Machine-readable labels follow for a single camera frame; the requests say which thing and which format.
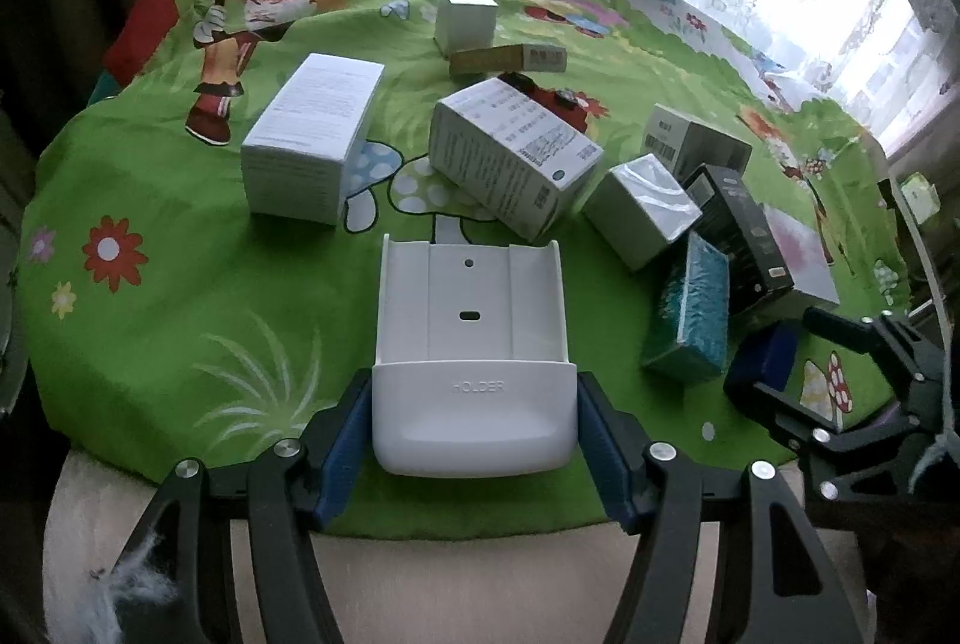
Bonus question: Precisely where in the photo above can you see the dark blue small box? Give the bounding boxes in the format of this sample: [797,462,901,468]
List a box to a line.
[724,320,800,402]

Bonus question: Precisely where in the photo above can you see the white plastic holder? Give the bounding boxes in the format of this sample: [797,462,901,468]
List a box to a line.
[371,239,578,478]

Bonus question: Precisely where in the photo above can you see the white pink box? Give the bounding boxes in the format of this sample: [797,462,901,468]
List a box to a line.
[763,205,839,319]

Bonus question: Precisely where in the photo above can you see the black Dormi box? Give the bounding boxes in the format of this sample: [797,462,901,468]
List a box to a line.
[683,164,794,319]

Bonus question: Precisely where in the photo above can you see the white printed medicine box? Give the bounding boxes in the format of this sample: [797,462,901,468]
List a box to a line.
[428,78,604,242]

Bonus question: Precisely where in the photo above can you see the teal patterned box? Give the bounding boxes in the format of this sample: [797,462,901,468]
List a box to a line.
[641,231,729,384]

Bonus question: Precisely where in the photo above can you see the colourful cartoon play mat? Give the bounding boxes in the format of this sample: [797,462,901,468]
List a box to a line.
[18,0,910,480]

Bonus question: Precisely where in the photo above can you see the small green white object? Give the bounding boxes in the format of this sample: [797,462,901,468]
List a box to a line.
[900,171,940,226]

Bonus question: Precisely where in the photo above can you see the tall white box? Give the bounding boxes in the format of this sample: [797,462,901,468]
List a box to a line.
[241,52,384,224]

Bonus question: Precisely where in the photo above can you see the shiny silver white box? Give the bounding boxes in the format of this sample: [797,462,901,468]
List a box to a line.
[583,155,701,272]

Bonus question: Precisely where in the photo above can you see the grey barcode box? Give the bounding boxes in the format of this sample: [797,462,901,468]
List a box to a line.
[643,104,752,184]

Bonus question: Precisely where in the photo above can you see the brown flat carton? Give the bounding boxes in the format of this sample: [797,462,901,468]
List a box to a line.
[449,43,568,75]

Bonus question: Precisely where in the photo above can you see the small white cube box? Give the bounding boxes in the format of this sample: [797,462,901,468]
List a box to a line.
[434,0,498,57]

